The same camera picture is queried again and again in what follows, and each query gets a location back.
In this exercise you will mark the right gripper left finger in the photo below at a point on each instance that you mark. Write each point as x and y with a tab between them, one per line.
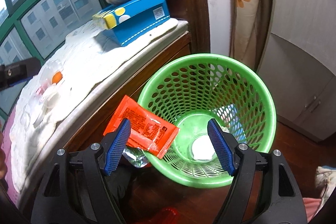
74	189

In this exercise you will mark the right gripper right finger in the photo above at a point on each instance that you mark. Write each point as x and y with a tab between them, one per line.
279	201

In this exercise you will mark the clear cup with white lid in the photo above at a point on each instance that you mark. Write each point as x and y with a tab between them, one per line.
201	149

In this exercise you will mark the orange snack wrapper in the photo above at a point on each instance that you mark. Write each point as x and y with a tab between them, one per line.
149	132

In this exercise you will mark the green plastic mesh trash basket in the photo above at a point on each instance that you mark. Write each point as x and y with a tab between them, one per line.
190	91

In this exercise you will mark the orange peel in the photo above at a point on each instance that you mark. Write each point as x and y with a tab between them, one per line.
57	77

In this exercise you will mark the small pudding cup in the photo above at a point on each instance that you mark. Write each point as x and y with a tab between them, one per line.
48	101

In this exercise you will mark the pink cloth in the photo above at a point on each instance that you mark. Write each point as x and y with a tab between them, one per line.
311	207

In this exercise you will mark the white quilted bed mat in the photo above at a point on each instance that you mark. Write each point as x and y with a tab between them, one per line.
94	67

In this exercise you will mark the silver foil wrapper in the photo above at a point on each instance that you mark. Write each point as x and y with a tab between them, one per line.
135	156

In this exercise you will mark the blue tissue box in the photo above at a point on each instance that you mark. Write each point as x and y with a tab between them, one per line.
124	23

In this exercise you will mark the grey wardrobe cabinet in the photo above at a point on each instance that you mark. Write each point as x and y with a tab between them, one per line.
298	65

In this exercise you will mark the floral pillow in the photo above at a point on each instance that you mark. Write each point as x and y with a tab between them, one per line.
244	42

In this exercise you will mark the green window frame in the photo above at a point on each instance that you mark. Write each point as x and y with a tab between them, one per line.
39	3

